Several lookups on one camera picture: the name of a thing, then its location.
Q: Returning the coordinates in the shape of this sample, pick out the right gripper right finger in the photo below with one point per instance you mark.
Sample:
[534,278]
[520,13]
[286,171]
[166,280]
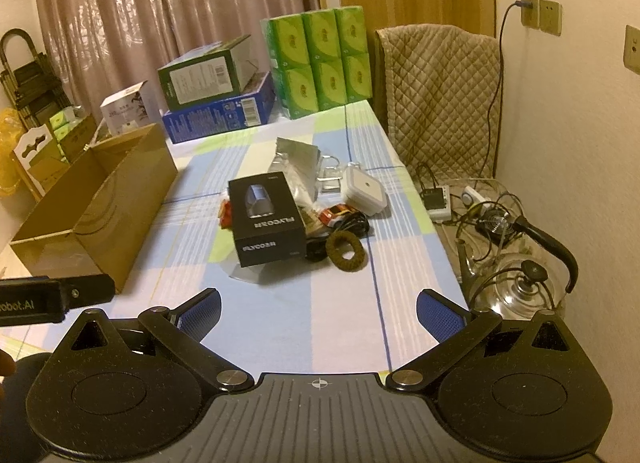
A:
[457,331]

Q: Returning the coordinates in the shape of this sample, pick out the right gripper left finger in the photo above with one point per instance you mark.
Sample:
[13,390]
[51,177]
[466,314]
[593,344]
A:
[178,333]

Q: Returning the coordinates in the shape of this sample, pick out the red Doraemon figurine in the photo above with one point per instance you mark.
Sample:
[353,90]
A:
[225,214]

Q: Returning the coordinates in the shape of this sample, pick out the red toy race car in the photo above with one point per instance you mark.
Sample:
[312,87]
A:
[332,216]

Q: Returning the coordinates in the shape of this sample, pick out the white square night light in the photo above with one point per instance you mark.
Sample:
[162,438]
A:
[362,191]

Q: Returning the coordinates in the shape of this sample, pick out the wire soap rack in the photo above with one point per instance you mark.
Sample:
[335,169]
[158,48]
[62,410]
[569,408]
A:
[329,174]

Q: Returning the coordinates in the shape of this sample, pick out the silver foil bag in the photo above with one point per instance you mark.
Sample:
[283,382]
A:
[299,163]

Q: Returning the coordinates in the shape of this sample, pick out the brown cardboard box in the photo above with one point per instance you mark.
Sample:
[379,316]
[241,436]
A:
[96,217]

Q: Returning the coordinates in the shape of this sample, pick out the white power strip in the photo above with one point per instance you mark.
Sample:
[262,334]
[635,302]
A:
[437,202]

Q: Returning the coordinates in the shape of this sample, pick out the white round plug adapter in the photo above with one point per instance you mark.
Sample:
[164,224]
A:
[471,197]

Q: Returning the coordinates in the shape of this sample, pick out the black Flyco product box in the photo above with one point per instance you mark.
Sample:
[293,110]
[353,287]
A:
[266,224]

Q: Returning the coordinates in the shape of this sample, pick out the checked bed sheet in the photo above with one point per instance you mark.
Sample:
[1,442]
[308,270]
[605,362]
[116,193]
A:
[166,221]

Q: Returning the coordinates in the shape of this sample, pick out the box of green packs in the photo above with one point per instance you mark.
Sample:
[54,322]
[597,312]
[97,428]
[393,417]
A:
[73,128]

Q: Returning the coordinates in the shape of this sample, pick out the white printed box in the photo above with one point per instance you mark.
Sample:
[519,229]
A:
[130,108]

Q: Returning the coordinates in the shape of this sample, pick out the black folding cart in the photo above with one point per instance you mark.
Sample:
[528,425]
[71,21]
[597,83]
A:
[34,90]

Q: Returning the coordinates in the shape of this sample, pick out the blue product box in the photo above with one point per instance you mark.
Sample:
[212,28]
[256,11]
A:
[249,109]

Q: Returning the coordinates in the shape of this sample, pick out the chair with quilted cover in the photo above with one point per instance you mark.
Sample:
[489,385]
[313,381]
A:
[441,99]

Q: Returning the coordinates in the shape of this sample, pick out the green product box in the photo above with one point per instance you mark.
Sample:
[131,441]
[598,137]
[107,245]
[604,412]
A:
[208,73]

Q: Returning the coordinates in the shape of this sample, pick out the pink curtain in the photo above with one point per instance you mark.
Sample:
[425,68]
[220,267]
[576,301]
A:
[99,47]

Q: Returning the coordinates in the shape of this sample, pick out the green tissue pack bundle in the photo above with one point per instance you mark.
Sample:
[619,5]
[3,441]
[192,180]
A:
[319,59]

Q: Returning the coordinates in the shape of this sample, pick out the glass kettle black handle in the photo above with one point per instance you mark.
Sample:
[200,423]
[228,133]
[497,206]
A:
[517,285]

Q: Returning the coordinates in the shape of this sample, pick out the wall switch plate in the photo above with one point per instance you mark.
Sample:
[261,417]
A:
[631,53]

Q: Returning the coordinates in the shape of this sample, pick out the beige wall socket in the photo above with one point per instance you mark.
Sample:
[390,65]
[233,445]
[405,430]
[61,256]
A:
[550,17]

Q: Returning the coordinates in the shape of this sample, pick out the wall socket with plug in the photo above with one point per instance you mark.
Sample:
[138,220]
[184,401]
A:
[529,13]

